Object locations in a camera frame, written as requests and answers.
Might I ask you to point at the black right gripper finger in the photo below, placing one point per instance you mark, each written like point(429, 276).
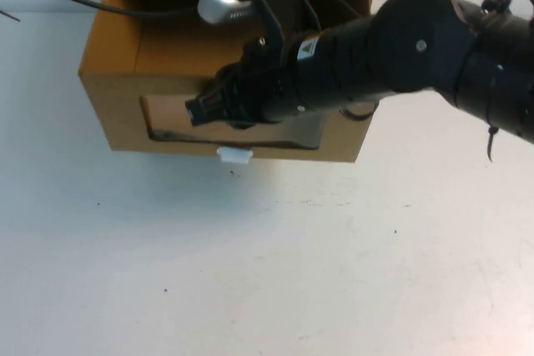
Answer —
point(217, 106)
point(233, 74)

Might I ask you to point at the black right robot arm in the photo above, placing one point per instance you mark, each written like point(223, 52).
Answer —
point(396, 60)

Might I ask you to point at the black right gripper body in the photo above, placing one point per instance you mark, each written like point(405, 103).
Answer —
point(271, 89)

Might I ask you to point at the black zip tie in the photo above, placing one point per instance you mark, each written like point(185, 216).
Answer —
point(490, 143)

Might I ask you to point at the brown cardboard drawer with window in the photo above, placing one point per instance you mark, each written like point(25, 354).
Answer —
point(112, 114)

